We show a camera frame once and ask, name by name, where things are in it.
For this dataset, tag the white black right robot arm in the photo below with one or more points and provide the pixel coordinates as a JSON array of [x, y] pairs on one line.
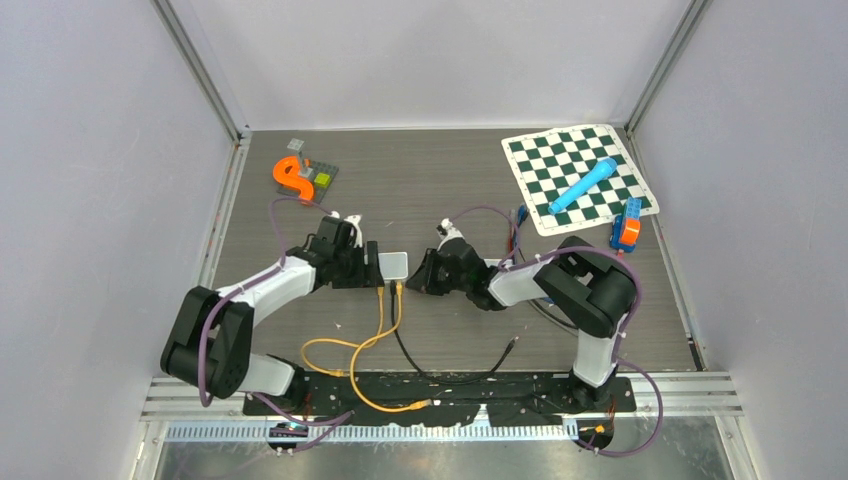
[[593, 288]]

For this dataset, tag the small grey lego tile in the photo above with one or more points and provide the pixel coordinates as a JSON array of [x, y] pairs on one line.
[[295, 144]]

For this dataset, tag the light blue toy microphone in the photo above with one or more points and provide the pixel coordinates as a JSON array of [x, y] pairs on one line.
[[602, 169]]

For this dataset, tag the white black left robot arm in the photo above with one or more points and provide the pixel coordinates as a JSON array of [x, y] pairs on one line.
[[210, 343]]

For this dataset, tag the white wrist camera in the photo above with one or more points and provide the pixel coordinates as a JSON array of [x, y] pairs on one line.
[[447, 231], [352, 226]]

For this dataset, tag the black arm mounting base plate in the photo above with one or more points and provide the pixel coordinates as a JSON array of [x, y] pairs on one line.
[[507, 399]]

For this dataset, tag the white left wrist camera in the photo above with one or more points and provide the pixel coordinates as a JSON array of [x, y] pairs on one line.
[[352, 226]]

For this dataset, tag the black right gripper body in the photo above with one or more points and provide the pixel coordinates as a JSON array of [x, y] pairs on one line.
[[446, 279]]

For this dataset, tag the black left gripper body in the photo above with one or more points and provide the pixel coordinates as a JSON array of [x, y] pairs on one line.
[[351, 268]]

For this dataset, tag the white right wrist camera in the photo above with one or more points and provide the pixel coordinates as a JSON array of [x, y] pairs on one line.
[[447, 231]]

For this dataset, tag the grey lego baseplate with bricks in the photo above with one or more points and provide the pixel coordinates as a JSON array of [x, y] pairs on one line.
[[323, 175]]

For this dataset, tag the aluminium frame rail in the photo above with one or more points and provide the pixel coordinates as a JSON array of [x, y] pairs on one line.
[[676, 394]]

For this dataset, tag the orange S-shaped toy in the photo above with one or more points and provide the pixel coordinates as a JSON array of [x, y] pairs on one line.
[[293, 173]]

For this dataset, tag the green white chessboard mat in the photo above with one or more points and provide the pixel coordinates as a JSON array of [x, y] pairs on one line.
[[545, 164]]

